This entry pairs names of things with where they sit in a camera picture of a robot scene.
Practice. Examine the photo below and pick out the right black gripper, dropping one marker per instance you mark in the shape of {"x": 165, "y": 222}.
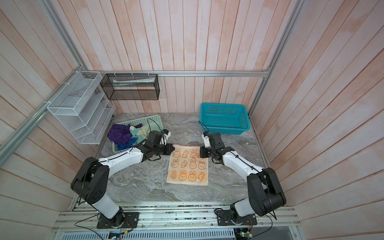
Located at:
{"x": 202, "y": 149}

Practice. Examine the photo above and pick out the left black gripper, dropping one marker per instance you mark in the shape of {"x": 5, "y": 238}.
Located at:
{"x": 168, "y": 151}

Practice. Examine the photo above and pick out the orange bunny print towel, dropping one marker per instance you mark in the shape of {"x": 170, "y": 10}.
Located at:
{"x": 186, "y": 167}

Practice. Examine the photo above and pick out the light green plastic basket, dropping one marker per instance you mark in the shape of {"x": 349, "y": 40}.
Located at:
{"x": 154, "y": 123}

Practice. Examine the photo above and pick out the yellow teal hippo towel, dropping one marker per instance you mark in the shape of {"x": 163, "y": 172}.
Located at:
{"x": 140, "y": 132}

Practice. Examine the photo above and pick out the teal plastic basket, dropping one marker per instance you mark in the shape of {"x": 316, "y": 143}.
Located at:
{"x": 226, "y": 119}

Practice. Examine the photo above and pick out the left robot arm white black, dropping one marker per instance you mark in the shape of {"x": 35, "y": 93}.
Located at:
{"x": 91, "y": 181}

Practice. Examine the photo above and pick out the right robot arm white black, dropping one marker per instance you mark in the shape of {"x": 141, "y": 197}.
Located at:
{"x": 265, "y": 193}

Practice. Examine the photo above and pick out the blue towel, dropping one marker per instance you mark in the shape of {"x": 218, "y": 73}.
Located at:
{"x": 130, "y": 143}

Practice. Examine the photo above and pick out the purple towel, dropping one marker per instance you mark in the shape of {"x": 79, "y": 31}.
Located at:
{"x": 119, "y": 134}

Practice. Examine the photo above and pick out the green circuit board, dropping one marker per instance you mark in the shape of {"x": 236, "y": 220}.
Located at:
{"x": 243, "y": 235}

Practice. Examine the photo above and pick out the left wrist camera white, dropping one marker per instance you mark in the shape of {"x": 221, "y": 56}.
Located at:
{"x": 165, "y": 136}

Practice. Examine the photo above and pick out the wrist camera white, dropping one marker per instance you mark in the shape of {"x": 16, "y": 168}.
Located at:
{"x": 165, "y": 136}
{"x": 206, "y": 139}

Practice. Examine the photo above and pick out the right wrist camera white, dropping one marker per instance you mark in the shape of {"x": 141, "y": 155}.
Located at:
{"x": 206, "y": 139}

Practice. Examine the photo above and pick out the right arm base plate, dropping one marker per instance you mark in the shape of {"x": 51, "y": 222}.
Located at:
{"x": 231, "y": 218}

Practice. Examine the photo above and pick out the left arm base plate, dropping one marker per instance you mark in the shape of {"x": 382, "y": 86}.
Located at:
{"x": 121, "y": 220}

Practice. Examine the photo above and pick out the black mesh wall basket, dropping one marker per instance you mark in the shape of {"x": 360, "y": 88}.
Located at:
{"x": 131, "y": 86}

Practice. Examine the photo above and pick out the white vented cable duct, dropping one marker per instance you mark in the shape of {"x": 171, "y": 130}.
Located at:
{"x": 188, "y": 234}

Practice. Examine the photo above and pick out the white wire mesh shelf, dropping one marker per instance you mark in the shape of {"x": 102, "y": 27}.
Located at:
{"x": 83, "y": 110}

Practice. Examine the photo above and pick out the aluminium frame bar back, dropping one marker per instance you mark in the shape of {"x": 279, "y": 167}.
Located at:
{"x": 194, "y": 73}

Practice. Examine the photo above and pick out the aluminium frame bar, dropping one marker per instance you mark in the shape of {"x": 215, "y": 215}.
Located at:
{"x": 28, "y": 126}
{"x": 194, "y": 73}

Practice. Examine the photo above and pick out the aluminium mounting rail front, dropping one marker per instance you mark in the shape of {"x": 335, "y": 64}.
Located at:
{"x": 152, "y": 216}

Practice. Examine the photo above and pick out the aluminium frame bar left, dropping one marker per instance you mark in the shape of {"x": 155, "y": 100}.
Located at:
{"x": 28, "y": 126}

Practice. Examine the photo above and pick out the aluminium frame post right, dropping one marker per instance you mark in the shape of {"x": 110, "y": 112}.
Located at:
{"x": 279, "y": 32}

